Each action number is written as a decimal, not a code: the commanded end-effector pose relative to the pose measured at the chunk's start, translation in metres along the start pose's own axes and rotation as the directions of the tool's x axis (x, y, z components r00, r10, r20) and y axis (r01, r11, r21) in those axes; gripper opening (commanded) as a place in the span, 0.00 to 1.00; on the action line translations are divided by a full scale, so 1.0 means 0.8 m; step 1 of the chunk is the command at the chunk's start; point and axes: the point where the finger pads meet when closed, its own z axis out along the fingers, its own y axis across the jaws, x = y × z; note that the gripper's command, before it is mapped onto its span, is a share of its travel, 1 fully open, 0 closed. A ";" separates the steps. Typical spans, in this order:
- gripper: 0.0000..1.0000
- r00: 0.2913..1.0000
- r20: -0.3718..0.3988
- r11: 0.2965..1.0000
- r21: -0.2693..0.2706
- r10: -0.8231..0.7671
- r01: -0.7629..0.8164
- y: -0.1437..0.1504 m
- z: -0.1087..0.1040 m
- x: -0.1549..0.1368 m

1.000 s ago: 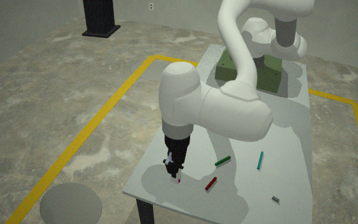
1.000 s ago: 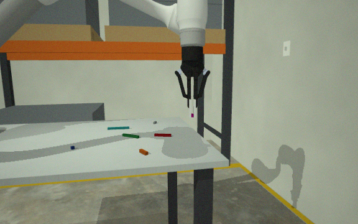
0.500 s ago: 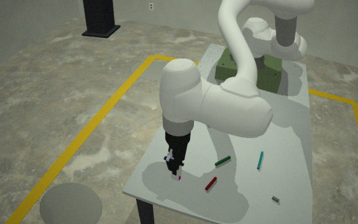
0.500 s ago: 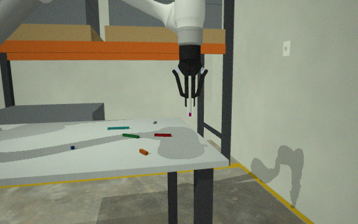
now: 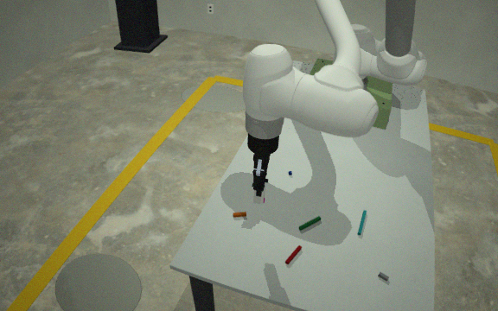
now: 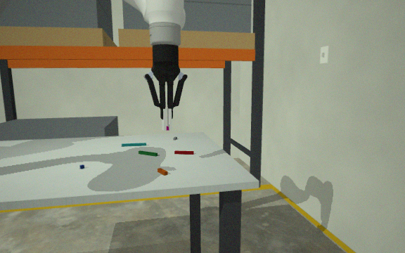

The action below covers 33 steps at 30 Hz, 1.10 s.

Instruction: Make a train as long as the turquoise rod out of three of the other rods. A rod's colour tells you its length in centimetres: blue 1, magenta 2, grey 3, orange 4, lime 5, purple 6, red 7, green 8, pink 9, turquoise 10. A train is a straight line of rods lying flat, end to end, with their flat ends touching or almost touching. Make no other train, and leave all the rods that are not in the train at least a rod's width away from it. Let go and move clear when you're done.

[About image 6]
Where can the orange rod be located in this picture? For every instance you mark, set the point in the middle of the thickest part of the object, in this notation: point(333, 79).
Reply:
point(162, 171)

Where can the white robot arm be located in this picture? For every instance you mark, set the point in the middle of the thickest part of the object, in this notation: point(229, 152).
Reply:
point(166, 18)

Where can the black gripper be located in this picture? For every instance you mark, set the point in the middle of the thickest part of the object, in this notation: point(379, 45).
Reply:
point(165, 69)

